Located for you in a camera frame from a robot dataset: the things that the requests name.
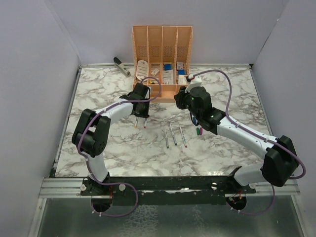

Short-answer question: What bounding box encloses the pink tipped white pen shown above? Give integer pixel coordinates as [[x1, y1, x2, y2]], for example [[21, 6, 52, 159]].
[[179, 126, 188, 148]]

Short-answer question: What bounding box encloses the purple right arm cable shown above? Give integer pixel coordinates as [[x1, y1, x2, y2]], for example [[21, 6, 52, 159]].
[[187, 69, 307, 216]]

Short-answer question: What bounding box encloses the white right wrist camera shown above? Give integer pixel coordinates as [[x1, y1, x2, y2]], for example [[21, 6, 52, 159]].
[[185, 74, 202, 93]]

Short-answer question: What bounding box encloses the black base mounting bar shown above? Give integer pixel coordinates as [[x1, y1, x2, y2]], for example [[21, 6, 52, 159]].
[[80, 175, 255, 206]]

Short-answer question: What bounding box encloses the white oval label card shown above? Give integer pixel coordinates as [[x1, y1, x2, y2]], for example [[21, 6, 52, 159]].
[[135, 60, 149, 81]]

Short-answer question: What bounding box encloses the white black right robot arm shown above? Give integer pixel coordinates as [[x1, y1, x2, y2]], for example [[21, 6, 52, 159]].
[[174, 86, 299, 193]]

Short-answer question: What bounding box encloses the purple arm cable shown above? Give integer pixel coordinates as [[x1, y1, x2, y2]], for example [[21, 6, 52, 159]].
[[187, 69, 307, 216], [77, 76, 162, 218]]

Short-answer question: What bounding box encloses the blue small box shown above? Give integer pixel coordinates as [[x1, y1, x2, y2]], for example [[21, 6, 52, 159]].
[[163, 63, 172, 71]]

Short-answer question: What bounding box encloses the white red labelled box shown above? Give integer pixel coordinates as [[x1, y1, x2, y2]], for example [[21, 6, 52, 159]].
[[178, 75, 188, 85]]

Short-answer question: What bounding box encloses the peach plastic desk organizer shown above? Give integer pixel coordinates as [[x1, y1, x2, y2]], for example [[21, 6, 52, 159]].
[[132, 25, 193, 103]]

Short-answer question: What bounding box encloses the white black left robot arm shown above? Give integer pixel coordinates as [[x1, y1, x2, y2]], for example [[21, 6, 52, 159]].
[[72, 83, 151, 195]]

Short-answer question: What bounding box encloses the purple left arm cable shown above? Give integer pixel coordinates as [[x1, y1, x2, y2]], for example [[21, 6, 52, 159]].
[[77, 76, 162, 218]]

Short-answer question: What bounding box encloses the yellow white pen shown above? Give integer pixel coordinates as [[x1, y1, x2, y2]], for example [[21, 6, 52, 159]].
[[134, 117, 139, 128]]

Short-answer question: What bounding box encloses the grey black stapler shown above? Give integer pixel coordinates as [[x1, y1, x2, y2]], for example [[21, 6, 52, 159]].
[[113, 57, 131, 77]]

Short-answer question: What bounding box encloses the green tipped white pen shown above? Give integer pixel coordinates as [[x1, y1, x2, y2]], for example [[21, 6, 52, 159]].
[[163, 125, 169, 149]]

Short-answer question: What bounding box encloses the blue tipped white pen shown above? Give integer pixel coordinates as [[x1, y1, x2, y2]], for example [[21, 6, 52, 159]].
[[169, 123, 177, 146]]

